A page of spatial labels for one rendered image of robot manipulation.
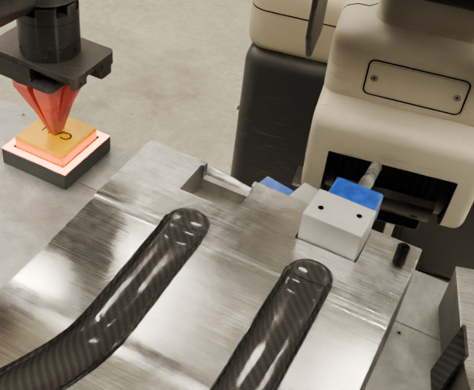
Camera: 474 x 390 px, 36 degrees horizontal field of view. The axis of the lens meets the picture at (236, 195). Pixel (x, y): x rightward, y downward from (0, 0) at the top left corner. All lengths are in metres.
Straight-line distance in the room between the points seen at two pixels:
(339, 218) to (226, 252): 0.09
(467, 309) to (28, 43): 0.45
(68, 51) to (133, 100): 1.61
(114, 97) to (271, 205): 1.72
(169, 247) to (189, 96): 1.77
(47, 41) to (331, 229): 0.31
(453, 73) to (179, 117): 1.44
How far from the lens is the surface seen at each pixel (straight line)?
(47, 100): 0.72
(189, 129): 2.20
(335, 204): 0.60
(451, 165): 0.93
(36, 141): 0.77
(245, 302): 0.55
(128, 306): 0.55
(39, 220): 0.73
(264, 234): 0.60
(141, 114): 2.25
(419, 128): 0.92
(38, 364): 0.50
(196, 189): 0.67
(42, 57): 0.70
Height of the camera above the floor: 1.30
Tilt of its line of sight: 41 degrees down
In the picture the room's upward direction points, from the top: 8 degrees clockwise
